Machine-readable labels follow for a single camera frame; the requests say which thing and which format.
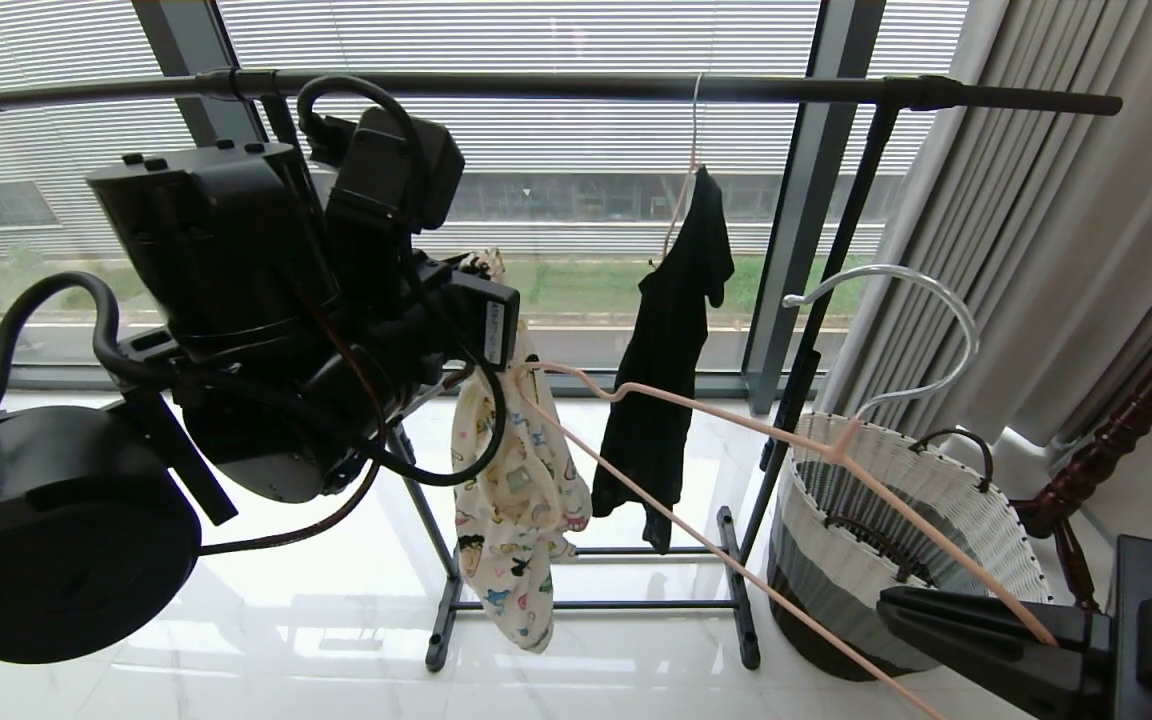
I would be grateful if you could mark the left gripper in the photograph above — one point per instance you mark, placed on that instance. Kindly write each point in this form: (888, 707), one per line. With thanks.
(456, 320)

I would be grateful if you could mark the cream printed garment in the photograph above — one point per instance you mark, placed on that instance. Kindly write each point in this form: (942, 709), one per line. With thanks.
(506, 500)

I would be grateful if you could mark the black garment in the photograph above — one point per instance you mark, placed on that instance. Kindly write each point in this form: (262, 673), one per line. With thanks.
(666, 350)

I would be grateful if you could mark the pink clothes hanger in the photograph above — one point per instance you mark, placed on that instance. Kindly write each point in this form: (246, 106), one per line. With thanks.
(839, 447)
(694, 150)

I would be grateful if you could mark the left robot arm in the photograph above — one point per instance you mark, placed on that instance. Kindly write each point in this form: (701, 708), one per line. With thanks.
(216, 240)

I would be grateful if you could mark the white laundry basket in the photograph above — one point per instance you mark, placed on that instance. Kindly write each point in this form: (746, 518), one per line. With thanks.
(836, 560)

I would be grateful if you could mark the black clothes rack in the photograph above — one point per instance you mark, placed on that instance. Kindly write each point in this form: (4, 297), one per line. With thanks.
(636, 87)

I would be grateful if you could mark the dark brown wooden coat stand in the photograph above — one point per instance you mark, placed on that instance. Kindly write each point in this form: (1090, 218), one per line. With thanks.
(1116, 440)

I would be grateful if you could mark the beige curtain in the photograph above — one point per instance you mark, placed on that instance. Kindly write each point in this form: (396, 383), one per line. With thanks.
(1036, 200)

